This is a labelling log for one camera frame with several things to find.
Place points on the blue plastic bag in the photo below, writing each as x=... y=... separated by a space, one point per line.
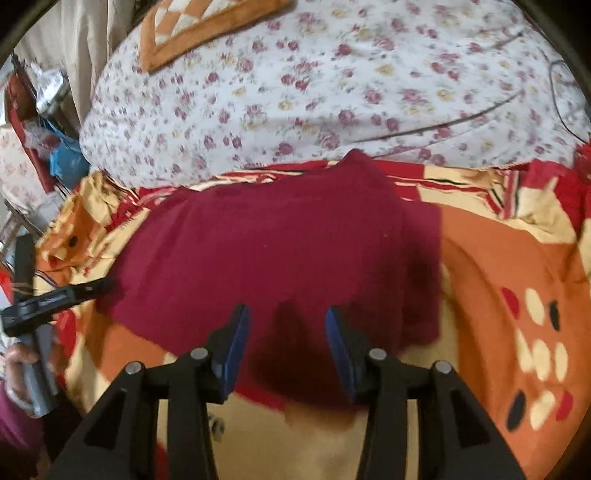
x=69 y=161

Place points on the maroon garment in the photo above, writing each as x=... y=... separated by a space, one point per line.
x=277 y=240

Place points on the beige curtain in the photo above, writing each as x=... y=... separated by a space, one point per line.
x=83 y=37

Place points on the white floral pillow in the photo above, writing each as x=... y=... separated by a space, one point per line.
x=18 y=175

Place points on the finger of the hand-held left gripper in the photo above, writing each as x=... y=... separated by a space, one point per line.
x=87 y=290

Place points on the orange bordered checkered mat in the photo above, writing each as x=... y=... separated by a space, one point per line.
x=159 y=50

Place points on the person's left hand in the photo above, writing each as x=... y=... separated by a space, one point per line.
x=17 y=374

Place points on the dark red cloth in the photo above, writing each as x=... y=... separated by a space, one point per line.
x=34 y=152

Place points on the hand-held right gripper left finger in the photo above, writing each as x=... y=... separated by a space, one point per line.
x=235 y=341

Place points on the white floral quilt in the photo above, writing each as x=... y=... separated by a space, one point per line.
x=346 y=83

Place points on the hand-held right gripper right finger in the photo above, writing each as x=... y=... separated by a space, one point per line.
x=339 y=346

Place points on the clear plastic bag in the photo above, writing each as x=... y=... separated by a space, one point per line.
x=51 y=90

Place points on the orange yellow red printed blanket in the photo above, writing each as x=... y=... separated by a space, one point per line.
x=485 y=258

